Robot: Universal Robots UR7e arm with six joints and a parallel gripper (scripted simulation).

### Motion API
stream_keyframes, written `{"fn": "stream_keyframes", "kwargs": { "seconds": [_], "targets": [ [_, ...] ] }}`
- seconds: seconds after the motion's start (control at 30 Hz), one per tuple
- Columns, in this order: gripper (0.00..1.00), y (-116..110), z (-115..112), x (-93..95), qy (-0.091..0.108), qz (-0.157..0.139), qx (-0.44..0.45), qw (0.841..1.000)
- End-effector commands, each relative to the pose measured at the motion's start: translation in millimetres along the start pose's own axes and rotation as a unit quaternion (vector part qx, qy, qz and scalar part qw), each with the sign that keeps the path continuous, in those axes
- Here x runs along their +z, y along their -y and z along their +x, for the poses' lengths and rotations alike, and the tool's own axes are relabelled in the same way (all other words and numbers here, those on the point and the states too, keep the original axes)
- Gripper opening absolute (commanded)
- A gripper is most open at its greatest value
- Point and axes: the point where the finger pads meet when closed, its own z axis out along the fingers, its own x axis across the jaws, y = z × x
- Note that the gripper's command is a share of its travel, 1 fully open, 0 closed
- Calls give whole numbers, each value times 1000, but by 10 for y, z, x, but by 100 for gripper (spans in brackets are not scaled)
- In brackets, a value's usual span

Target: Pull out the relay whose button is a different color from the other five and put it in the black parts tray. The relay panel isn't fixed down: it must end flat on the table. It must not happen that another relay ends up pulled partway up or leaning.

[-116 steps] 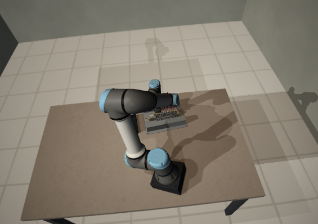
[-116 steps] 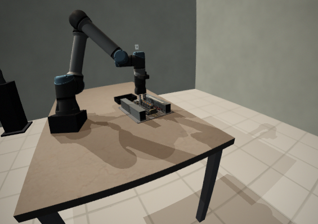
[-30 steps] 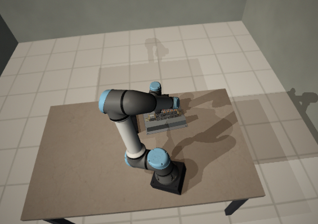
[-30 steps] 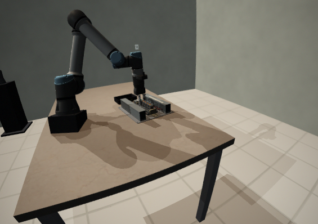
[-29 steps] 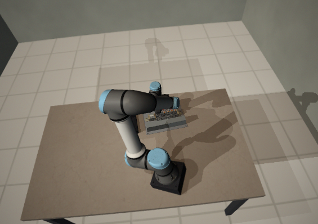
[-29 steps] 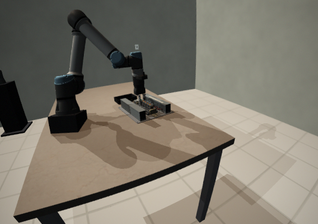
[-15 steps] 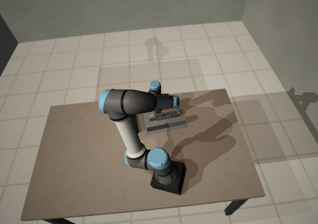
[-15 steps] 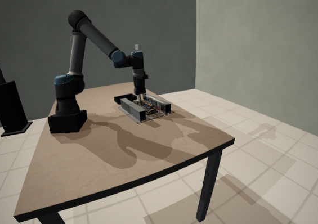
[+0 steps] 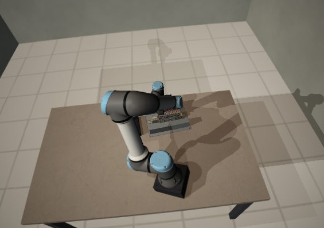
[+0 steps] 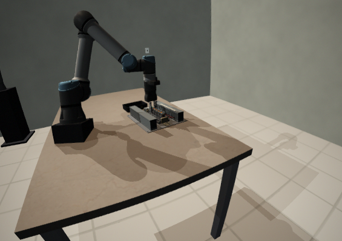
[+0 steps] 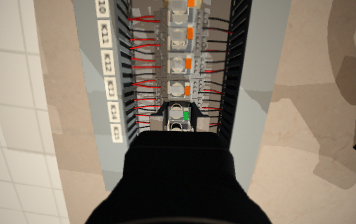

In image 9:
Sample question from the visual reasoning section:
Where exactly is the grey relay panel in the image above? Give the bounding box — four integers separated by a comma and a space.
145, 103, 191, 137

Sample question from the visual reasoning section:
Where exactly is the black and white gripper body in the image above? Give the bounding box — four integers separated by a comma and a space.
157, 110, 164, 116

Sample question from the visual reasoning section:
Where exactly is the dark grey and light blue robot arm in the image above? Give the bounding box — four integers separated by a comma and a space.
101, 81, 182, 188

